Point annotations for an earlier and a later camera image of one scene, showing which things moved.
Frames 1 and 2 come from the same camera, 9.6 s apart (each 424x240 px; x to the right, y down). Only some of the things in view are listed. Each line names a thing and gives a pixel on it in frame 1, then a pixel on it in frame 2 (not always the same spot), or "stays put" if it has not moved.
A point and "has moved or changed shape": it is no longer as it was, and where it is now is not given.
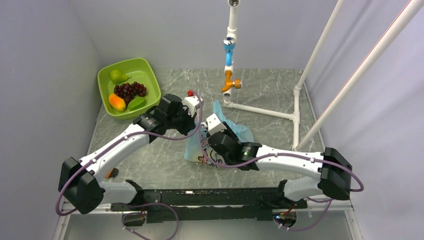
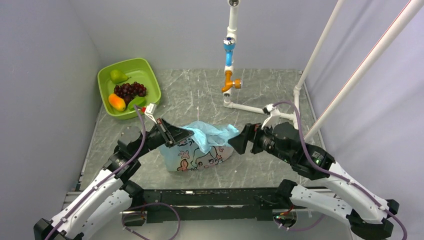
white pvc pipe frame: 412,10 stays put
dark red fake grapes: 128,91 stays put
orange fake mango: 117,102 stays put
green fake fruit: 136,103 stays put
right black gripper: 229,131 to 251,132
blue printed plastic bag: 197,148 has moved or changed shape
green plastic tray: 128,89 stays put
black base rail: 174,205 stays put
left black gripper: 190,124 to 171,134
